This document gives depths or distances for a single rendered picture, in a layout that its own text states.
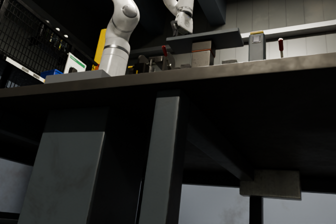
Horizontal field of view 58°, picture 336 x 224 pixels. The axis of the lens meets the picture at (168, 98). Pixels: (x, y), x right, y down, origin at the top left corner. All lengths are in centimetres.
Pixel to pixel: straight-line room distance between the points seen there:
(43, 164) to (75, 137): 16
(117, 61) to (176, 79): 55
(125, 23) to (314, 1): 303
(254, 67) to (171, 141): 29
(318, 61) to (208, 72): 26
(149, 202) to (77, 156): 40
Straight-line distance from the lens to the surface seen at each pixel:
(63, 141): 119
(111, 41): 141
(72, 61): 258
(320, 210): 323
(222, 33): 149
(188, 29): 165
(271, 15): 409
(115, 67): 134
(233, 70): 80
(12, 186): 392
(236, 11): 425
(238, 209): 330
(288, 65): 78
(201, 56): 149
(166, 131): 84
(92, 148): 109
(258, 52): 143
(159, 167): 82
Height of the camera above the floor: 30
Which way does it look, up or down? 22 degrees up
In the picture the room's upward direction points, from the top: 7 degrees clockwise
